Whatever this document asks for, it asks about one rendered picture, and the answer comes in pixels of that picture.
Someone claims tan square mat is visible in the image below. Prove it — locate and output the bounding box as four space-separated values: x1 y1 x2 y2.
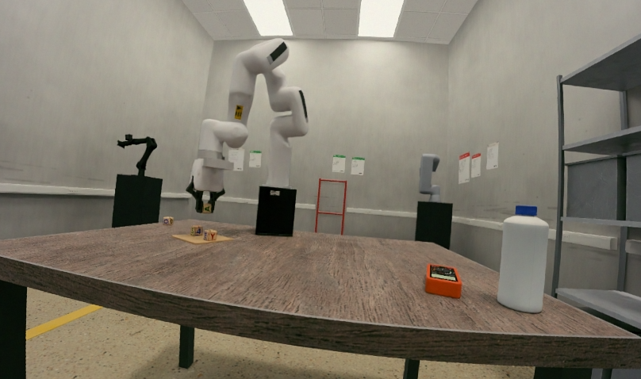
171 233 233 245

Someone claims white bottle with blue cap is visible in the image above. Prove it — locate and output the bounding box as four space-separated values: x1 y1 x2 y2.
497 205 549 313

